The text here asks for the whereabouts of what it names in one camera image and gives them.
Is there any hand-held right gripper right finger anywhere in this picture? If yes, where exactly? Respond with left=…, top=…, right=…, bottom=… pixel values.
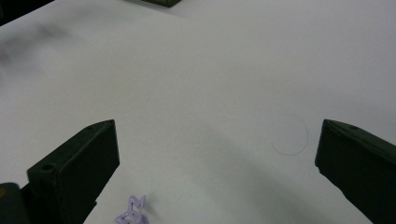
left=315, top=119, right=396, bottom=224

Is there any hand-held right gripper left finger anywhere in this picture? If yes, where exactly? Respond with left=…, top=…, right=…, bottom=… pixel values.
left=27, top=119, right=120, bottom=224

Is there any purple star-shaped clip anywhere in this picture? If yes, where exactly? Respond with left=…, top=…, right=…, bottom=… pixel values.
left=115, top=194, right=148, bottom=224

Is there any smoky transparent drawer box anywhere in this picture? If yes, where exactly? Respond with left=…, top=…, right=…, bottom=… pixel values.
left=124, top=0, right=182, bottom=8

